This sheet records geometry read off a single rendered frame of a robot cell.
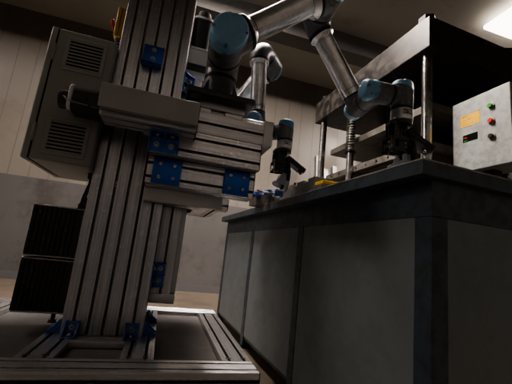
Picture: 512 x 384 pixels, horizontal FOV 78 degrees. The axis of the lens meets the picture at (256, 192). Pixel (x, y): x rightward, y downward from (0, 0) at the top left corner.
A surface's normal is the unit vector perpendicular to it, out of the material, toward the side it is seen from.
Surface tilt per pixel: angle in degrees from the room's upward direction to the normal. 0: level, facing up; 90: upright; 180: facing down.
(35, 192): 90
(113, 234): 90
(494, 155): 90
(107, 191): 90
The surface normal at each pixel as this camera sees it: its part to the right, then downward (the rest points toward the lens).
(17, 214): 0.28, -0.15
